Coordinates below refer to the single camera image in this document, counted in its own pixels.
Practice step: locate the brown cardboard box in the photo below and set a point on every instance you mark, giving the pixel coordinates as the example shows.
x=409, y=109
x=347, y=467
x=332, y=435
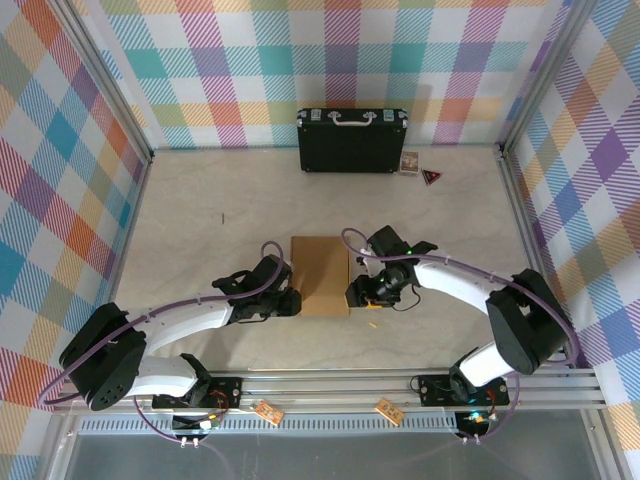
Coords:
x=320, y=280

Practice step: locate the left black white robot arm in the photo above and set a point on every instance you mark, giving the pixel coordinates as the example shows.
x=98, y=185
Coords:
x=185, y=320

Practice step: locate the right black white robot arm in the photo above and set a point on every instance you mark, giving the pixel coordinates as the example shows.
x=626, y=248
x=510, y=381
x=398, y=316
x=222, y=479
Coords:
x=450, y=285

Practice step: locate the red black triangle sticker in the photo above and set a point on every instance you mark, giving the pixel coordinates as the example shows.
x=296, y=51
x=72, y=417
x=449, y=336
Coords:
x=431, y=176

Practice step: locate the orange printed tag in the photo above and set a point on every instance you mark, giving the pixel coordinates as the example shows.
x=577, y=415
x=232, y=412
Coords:
x=389, y=410
x=268, y=413

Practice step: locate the small printed card pack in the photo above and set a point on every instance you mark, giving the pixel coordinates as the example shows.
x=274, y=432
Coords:
x=409, y=163

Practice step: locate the left black connector board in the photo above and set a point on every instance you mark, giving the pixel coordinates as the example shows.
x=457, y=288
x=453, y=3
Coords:
x=197, y=424

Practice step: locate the black connector board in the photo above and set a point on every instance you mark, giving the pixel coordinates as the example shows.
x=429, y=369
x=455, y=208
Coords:
x=197, y=424
x=472, y=422

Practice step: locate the right black connector board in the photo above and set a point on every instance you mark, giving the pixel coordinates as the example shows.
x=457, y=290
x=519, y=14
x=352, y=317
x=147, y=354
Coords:
x=472, y=422

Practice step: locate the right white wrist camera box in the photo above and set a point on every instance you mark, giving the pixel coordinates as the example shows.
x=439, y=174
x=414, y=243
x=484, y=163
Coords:
x=366, y=266

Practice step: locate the aluminium frame rail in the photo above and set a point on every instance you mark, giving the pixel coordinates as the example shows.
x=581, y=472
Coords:
x=325, y=387

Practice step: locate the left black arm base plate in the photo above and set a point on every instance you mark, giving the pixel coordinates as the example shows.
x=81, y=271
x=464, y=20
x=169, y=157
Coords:
x=227, y=390

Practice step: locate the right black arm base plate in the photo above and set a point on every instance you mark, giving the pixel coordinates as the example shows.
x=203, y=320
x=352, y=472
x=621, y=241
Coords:
x=435, y=390

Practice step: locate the right aluminium side rail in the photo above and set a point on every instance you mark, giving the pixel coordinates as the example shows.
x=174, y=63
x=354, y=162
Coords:
x=525, y=225

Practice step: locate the right aluminium frame post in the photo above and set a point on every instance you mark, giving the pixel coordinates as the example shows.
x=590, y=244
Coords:
x=545, y=75

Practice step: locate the aluminium frame post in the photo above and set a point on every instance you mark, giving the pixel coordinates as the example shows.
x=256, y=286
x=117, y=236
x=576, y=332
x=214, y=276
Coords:
x=545, y=75
x=100, y=80

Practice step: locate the left aluminium frame post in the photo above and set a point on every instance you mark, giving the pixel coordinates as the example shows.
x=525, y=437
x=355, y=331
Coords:
x=100, y=80

